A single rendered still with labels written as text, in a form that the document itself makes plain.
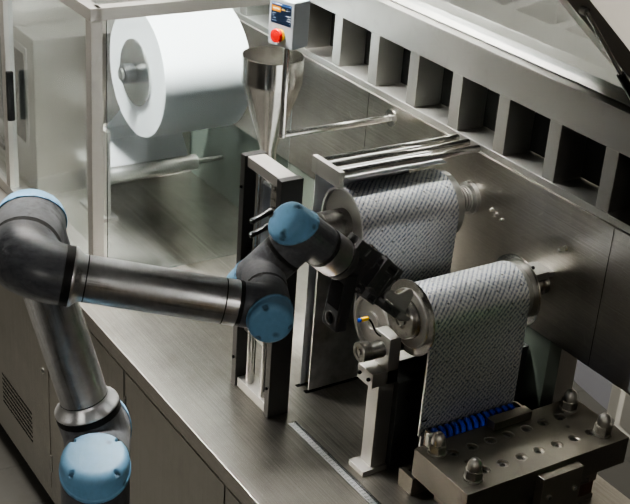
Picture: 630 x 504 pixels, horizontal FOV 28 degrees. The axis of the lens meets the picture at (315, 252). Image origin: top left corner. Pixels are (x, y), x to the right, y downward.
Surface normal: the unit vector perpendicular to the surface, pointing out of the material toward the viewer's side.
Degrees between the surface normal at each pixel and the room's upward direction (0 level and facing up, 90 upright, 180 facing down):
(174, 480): 90
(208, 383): 0
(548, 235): 90
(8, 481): 0
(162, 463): 90
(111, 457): 8
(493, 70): 90
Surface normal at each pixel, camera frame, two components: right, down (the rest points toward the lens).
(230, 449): 0.07, -0.89
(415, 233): 0.53, 0.44
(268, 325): 0.12, 0.45
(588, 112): -0.84, 0.18
